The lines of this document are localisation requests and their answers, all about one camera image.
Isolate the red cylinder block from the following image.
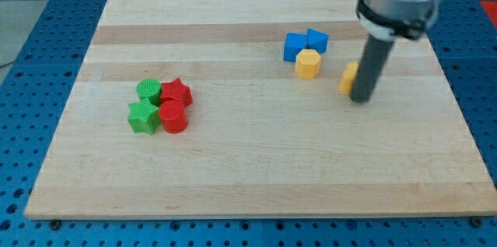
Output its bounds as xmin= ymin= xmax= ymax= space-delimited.
xmin=158 ymin=100 xmax=188 ymax=134

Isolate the yellow heart block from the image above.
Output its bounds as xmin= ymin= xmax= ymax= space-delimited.
xmin=339 ymin=61 xmax=359 ymax=95

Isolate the green star block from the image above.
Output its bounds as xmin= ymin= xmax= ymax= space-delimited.
xmin=127 ymin=98 xmax=161 ymax=135

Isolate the green cylinder block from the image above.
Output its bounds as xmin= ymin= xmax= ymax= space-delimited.
xmin=135 ymin=78 xmax=162 ymax=106

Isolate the blue pentagon block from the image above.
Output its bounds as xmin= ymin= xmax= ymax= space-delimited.
xmin=307 ymin=29 xmax=329 ymax=54

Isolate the red star block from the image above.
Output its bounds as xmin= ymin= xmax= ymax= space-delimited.
xmin=159 ymin=78 xmax=193 ymax=106

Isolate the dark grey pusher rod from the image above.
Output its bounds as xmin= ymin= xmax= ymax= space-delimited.
xmin=349 ymin=35 xmax=394 ymax=103

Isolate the wooden board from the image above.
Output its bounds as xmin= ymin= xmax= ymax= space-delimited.
xmin=24 ymin=0 xmax=496 ymax=220

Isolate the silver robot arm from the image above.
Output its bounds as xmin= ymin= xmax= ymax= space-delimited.
xmin=356 ymin=0 xmax=440 ymax=42

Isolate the blue cube block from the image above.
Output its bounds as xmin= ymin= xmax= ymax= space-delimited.
xmin=283 ymin=33 xmax=308 ymax=62

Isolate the yellow hexagon block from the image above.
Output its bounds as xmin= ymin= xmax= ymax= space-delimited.
xmin=295 ymin=49 xmax=321 ymax=79

